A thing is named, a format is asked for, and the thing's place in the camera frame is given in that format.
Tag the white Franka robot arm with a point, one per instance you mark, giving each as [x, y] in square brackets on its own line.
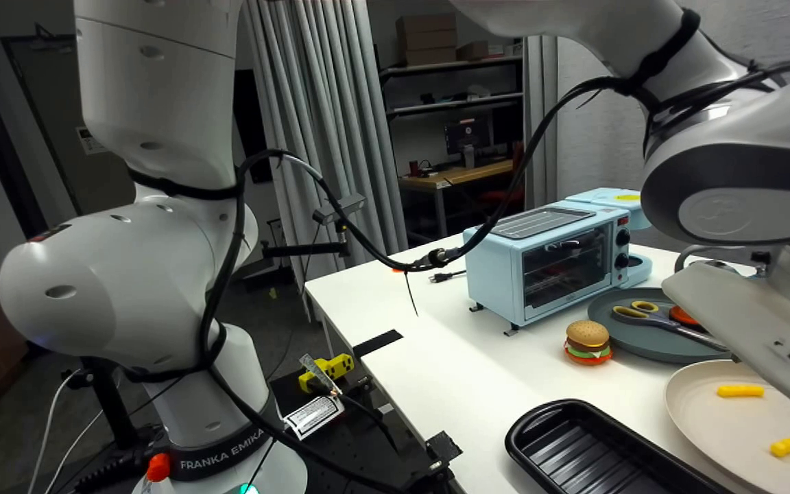
[158, 91]

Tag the cream round plate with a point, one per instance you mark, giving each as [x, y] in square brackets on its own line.
[726, 435]

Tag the dark teal plate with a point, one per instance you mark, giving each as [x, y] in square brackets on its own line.
[642, 345]

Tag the red round toy slice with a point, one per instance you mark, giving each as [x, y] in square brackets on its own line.
[682, 317]

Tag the black plastic tray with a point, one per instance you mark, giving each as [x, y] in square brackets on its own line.
[595, 454]

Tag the toy burger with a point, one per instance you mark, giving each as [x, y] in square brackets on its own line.
[589, 340]

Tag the light blue toaster oven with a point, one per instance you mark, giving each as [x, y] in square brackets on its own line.
[550, 264]

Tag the black tape strip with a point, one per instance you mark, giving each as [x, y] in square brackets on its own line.
[446, 449]
[376, 345]

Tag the wooden desk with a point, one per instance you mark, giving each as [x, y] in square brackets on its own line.
[458, 173]

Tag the dark computer monitor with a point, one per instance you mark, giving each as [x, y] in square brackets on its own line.
[468, 137]

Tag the metal storage shelf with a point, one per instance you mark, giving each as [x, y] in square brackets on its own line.
[454, 91]

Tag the yellow clamp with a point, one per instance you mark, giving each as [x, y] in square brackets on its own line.
[328, 371]

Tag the silver metal clamp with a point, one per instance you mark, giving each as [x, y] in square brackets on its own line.
[313, 417]

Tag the cardboard box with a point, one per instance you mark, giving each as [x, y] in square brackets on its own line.
[425, 40]

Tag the white curtain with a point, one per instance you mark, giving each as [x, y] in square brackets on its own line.
[321, 110]

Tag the red capped white bottle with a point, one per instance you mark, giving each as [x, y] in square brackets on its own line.
[158, 469]

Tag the grey door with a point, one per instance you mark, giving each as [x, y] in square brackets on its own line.
[48, 118]

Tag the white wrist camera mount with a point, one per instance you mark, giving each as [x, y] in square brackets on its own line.
[753, 331]

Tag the camera on black stand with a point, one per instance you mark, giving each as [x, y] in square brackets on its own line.
[336, 216]

